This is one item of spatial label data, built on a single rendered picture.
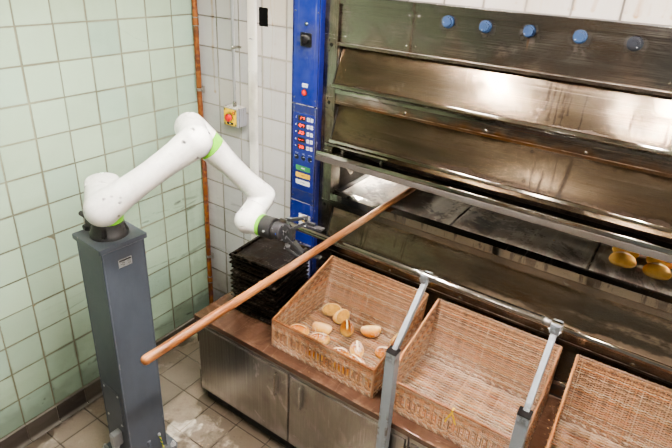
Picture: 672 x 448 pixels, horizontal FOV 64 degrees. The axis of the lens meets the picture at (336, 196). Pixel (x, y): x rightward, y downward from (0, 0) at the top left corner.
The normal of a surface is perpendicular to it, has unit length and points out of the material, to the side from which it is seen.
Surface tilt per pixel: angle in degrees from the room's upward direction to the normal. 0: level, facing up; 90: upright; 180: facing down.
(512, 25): 90
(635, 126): 69
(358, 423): 90
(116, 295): 90
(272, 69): 90
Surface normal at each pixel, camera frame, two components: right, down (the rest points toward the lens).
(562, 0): -0.57, 0.31
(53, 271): 0.82, 0.27
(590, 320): -0.49, 0.00
